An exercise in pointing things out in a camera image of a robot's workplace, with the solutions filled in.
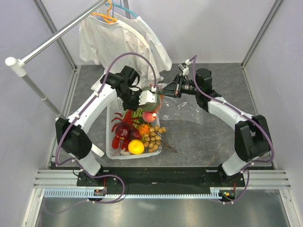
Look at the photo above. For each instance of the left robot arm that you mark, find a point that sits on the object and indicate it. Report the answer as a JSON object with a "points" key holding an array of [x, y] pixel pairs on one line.
{"points": [[71, 133]]}

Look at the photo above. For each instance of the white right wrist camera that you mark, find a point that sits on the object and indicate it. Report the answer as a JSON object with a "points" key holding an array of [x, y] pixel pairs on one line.
{"points": [[183, 67]]}

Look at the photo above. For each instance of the pink peach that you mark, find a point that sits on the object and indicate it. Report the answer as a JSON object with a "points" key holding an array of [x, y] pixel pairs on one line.
{"points": [[149, 117]]}

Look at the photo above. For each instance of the white t-shirt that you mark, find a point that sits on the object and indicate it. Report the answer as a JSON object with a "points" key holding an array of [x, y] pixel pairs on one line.
{"points": [[126, 42]]}

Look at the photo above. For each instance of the white plastic basket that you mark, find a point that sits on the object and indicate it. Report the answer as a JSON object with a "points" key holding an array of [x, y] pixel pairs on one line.
{"points": [[117, 107]]}

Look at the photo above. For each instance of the blue-grey cable duct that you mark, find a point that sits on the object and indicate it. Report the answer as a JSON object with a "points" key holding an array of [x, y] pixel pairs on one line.
{"points": [[94, 194]]}

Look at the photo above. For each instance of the blue clothes hanger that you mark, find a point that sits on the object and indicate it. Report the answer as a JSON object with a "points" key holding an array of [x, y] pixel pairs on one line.
{"points": [[124, 6]]}

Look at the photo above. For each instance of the green leafy vegetable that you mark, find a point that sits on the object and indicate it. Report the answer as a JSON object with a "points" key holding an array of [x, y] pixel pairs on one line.
{"points": [[137, 117]]}

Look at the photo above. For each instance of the metal clothes rack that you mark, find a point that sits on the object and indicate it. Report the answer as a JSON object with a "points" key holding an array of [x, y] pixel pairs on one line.
{"points": [[26, 123]]}

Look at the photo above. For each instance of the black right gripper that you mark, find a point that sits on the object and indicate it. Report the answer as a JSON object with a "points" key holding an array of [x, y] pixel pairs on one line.
{"points": [[170, 90]]}

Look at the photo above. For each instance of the red toy lobster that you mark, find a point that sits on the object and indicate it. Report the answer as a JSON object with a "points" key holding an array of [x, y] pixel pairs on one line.
{"points": [[116, 142]]}

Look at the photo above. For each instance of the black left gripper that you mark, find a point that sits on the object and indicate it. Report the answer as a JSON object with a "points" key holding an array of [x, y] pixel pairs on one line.
{"points": [[132, 107]]}

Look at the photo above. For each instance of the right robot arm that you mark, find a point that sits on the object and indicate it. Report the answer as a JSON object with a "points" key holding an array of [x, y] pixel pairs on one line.
{"points": [[251, 134]]}

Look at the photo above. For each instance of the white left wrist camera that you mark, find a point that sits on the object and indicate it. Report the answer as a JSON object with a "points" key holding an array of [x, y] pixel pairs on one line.
{"points": [[148, 95]]}

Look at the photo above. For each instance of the brown longan bunch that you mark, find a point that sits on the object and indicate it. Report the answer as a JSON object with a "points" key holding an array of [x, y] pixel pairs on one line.
{"points": [[157, 140]]}

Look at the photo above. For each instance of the clear orange-zipper zip bag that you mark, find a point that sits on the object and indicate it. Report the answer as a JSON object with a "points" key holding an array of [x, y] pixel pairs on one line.
{"points": [[184, 108]]}

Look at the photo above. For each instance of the orange clothes hanger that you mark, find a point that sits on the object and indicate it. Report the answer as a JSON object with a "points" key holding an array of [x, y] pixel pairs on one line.
{"points": [[107, 18]]}

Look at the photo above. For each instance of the yellow lemon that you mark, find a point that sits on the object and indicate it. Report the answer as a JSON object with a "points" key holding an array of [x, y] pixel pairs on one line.
{"points": [[136, 147]]}

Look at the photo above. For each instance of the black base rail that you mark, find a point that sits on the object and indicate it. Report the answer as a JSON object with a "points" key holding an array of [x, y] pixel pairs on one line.
{"points": [[161, 179]]}

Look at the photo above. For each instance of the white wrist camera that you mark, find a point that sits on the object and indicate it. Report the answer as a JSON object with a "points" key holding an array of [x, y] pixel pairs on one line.
{"points": [[183, 67], [148, 95]]}

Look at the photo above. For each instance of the white garlic bulb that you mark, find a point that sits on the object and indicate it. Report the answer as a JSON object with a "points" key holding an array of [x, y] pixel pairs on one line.
{"points": [[123, 152]]}

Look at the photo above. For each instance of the green netted melon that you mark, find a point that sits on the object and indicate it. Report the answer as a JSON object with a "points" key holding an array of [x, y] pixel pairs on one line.
{"points": [[150, 107]]}

